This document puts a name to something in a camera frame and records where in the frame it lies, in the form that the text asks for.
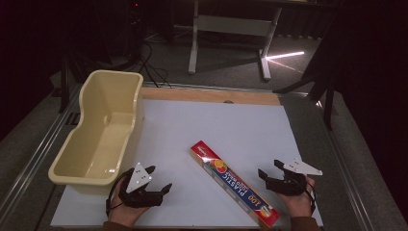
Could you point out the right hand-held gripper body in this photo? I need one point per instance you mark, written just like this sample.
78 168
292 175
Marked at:
290 184

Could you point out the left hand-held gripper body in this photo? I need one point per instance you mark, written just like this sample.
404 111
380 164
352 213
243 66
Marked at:
138 179

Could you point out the long plastic wrap box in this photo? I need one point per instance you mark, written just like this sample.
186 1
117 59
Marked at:
234 183

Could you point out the cream plastic tub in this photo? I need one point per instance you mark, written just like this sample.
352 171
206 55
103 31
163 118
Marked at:
102 134

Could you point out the person's right hand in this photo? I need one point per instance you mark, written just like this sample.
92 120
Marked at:
300 205

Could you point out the person's left hand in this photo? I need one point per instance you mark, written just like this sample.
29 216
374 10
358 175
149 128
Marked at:
123 213

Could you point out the white table sheet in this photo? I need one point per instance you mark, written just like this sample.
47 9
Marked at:
205 128

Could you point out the wooden board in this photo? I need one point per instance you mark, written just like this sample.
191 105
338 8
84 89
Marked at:
205 95

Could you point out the black floor stand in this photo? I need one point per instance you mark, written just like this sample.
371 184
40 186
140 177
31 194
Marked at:
324 80

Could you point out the thin black stand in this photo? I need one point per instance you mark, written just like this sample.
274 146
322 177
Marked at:
64 83

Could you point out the aluminium frame rail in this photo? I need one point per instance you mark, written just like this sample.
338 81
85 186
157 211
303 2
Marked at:
35 160
348 179

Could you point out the white metal table frame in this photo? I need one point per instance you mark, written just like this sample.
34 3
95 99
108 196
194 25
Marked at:
234 25

